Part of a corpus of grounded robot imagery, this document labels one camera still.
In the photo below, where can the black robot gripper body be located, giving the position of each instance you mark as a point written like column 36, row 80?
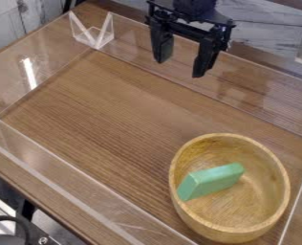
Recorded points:
column 196, row 11

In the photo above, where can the clear acrylic tray wall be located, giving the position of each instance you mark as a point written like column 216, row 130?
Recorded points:
column 94, row 211

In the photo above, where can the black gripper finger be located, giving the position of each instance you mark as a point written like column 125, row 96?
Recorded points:
column 162, row 41
column 208, row 53

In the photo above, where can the green rectangular block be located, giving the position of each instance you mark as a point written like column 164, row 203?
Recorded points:
column 210, row 180

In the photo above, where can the clear acrylic corner bracket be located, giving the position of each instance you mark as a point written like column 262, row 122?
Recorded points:
column 94, row 37

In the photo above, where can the brown wooden bowl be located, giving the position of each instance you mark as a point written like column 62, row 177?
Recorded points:
column 241, row 213

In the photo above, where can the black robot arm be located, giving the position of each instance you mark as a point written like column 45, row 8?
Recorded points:
column 196, row 31

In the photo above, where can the black table leg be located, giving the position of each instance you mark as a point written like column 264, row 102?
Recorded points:
column 26, row 210

